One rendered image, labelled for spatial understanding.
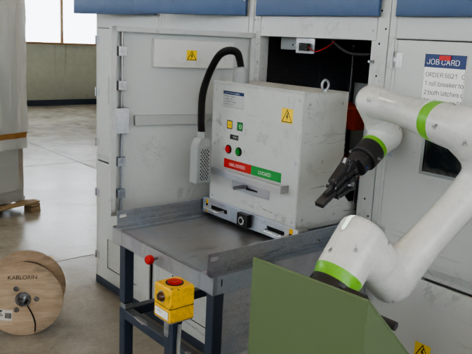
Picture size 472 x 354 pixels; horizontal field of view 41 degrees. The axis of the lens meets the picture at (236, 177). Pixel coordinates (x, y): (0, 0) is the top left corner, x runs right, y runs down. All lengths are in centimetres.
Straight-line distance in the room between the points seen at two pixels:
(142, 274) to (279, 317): 212
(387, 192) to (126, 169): 103
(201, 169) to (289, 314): 102
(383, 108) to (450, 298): 66
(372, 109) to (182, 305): 84
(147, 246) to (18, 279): 133
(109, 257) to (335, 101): 212
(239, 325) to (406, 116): 84
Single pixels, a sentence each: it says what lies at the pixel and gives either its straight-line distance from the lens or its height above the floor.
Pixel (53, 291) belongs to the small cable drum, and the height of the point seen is 24.
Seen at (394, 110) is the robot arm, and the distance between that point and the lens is 192.
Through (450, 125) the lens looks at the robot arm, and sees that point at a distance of 171.
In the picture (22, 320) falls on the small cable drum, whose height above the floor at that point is 8.
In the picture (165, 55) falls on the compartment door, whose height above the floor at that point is 148.
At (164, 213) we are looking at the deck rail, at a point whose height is 88.
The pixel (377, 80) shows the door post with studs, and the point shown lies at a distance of 227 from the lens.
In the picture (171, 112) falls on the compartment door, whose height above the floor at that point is 125.
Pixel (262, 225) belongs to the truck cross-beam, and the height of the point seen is 90.
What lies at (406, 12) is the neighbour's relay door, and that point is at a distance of 219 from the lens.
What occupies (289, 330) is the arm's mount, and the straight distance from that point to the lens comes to 155.
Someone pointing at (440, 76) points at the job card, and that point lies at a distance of 210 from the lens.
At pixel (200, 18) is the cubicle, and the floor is 164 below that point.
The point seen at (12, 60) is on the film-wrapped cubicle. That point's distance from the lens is 552.
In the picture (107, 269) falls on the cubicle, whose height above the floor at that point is 14.
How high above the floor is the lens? 155
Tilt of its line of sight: 12 degrees down
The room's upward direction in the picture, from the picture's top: 3 degrees clockwise
